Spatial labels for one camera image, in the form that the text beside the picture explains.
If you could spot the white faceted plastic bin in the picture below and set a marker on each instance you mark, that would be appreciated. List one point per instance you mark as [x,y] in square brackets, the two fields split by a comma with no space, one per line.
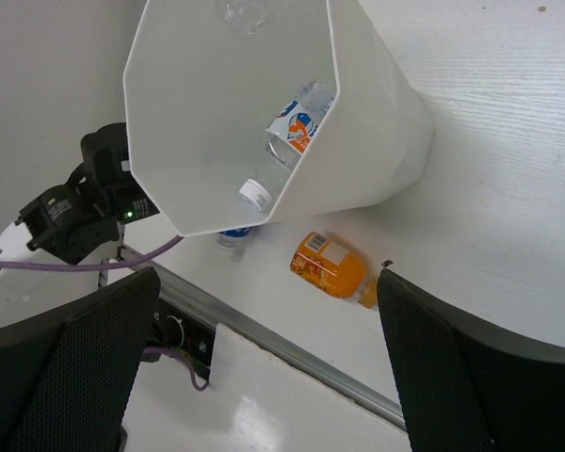
[200,92]

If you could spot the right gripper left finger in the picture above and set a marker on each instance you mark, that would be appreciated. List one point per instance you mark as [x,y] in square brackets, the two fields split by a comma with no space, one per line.
[66,374]

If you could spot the blue label clear bottle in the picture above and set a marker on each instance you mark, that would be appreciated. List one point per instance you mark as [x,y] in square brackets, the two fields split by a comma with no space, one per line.
[234,242]

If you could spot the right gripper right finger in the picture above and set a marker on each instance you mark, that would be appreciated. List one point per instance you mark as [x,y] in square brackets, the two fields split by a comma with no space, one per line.
[466,384]

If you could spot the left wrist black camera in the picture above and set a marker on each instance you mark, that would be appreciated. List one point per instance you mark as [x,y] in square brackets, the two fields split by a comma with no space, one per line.
[105,155]

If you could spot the white label clear bottle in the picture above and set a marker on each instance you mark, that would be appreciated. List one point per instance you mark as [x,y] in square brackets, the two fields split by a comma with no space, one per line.
[286,139]

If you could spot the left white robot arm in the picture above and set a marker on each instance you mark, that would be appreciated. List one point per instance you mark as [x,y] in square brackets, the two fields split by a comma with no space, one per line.
[67,223]

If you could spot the orange juice bottle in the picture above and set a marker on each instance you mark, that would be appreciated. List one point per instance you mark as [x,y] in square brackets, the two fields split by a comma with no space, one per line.
[335,270]

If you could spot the aluminium front rail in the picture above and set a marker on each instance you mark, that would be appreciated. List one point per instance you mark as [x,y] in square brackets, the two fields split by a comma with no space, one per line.
[189,299]

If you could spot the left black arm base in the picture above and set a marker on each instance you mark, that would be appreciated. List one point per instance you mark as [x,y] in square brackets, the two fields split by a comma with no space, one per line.
[174,329]

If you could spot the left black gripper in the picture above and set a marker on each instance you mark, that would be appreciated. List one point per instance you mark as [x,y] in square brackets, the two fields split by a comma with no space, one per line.
[129,203]

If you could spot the clear unlabelled plastic bottle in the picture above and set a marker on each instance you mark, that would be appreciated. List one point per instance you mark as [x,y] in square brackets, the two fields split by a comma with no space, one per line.
[248,16]

